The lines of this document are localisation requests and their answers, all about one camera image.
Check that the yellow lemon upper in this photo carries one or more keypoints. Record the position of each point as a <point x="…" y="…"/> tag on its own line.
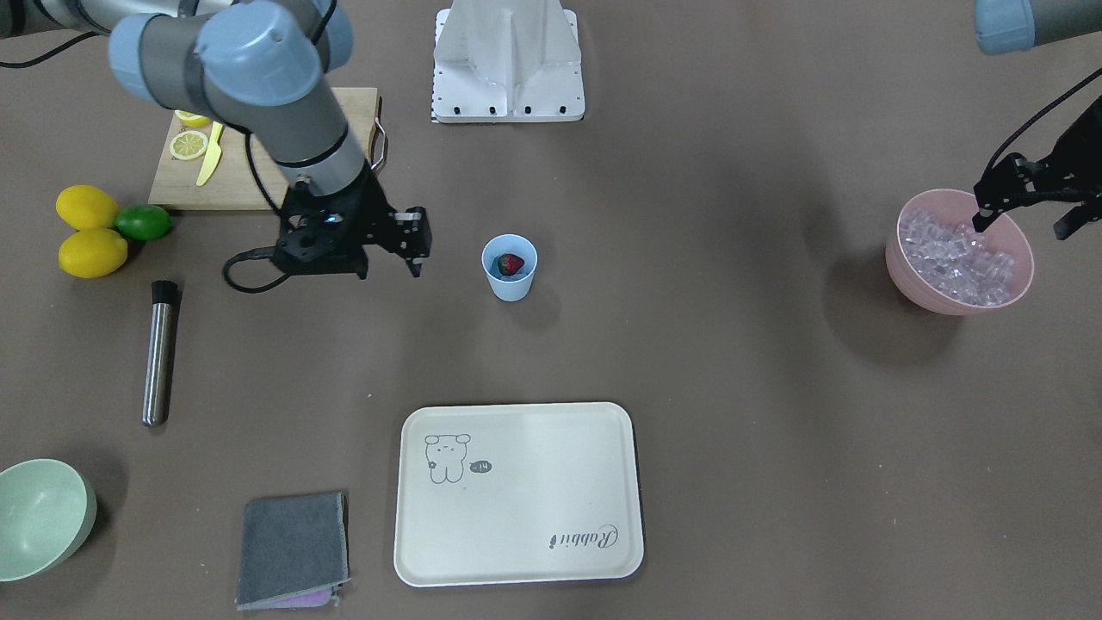
<point x="84" y="206"/>

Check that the green lime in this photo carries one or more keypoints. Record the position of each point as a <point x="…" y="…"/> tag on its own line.
<point x="143" y="222"/>

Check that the yellow lemon lower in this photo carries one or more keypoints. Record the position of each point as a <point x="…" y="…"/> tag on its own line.
<point x="92" y="253"/>

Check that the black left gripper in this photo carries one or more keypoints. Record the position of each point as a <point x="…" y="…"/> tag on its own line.
<point x="1087" y="143"/>

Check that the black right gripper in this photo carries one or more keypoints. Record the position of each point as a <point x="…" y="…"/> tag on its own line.
<point x="368" y="209"/>

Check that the light blue cup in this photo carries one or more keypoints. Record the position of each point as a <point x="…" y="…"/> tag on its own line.
<point x="516" y="288"/>

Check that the lemon slice upper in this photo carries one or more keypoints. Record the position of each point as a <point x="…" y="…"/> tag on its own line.
<point x="192" y="120"/>

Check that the lemon slice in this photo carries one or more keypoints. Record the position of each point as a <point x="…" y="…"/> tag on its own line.
<point x="188" y="145"/>
<point x="192" y="120"/>

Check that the red strawberry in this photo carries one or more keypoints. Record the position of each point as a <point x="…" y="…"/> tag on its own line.
<point x="508" y="265"/>

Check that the mint green bowl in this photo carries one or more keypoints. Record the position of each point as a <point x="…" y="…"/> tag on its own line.
<point x="47" y="511"/>

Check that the pink bowl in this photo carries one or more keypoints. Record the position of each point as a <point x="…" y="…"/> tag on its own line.
<point x="959" y="206"/>

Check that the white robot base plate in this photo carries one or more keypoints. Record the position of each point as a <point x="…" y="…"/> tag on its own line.
<point x="507" y="62"/>

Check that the steel muddler black tip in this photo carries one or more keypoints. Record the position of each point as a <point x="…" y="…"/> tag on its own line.
<point x="165" y="300"/>

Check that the yellow plastic knife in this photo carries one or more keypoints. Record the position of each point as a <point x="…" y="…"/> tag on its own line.
<point x="212" y="156"/>

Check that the cream rabbit tray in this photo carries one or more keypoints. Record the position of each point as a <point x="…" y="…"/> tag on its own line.
<point x="497" y="494"/>

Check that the bamboo cutting board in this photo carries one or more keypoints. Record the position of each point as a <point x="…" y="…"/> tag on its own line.
<point x="231" y="187"/>

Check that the grey folded cloth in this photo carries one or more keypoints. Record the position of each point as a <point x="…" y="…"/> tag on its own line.
<point x="294" y="552"/>

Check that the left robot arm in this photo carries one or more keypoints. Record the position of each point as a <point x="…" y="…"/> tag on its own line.
<point x="1018" y="26"/>

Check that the yellow lemon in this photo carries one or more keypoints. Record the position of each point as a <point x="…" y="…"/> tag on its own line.
<point x="84" y="206"/>
<point x="92" y="253"/>

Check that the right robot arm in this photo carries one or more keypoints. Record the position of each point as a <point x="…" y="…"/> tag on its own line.
<point x="259" y="67"/>

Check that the lemon slice lower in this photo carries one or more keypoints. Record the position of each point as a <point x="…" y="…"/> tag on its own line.
<point x="188" y="145"/>

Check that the pile of clear ice cubes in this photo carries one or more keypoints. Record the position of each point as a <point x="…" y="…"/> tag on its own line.
<point x="948" y="268"/>

